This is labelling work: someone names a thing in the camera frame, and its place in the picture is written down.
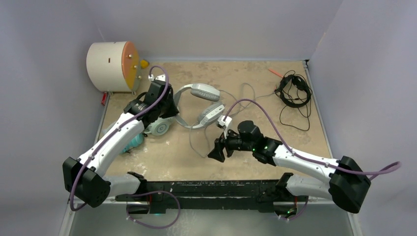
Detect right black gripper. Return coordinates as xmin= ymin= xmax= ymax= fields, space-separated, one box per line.
xmin=208 ymin=126 xmax=255 ymax=163

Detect mint green headphones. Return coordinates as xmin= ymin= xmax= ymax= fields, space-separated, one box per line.
xmin=102 ymin=114 xmax=174 ymax=139

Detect white grey headphones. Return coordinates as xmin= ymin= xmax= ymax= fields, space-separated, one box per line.
xmin=174 ymin=83 xmax=225 ymax=129

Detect teal cat-ear headphones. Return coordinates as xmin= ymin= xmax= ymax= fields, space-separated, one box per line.
xmin=121 ymin=133 xmax=144 ymax=153

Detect black headphones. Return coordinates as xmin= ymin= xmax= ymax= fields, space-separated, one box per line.
xmin=274 ymin=70 xmax=313 ymax=132

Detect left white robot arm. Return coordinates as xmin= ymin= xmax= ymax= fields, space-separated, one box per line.
xmin=62 ymin=80 xmax=179 ymax=211

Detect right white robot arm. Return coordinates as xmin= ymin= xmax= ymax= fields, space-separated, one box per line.
xmin=208 ymin=120 xmax=371 ymax=213

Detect yellow small object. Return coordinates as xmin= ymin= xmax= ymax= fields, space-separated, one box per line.
xmin=140 ymin=59 xmax=149 ymax=69

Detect red clamp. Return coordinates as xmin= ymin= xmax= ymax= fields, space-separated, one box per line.
xmin=100 ymin=92 xmax=108 ymax=106

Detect white cylinder drum orange lid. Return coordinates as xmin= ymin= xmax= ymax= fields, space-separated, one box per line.
xmin=86 ymin=41 xmax=140 ymax=93

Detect orange pencil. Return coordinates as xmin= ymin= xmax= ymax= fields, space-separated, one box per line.
xmin=268 ymin=68 xmax=284 ymax=78

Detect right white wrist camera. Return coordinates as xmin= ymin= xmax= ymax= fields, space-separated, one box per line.
xmin=216 ymin=115 xmax=233 ymax=132

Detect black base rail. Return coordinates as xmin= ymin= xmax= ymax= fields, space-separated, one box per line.
xmin=115 ymin=173 xmax=307 ymax=214

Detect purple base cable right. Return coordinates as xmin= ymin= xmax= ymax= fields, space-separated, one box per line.
xmin=278 ymin=196 xmax=310 ymax=222

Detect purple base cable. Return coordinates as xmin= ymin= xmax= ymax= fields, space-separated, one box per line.
xmin=278 ymin=196 xmax=310 ymax=222
xmin=126 ymin=191 xmax=181 ymax=230

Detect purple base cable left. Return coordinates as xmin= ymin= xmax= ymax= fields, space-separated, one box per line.
xmin=126 ymin=191 xmax=181 ymax=230

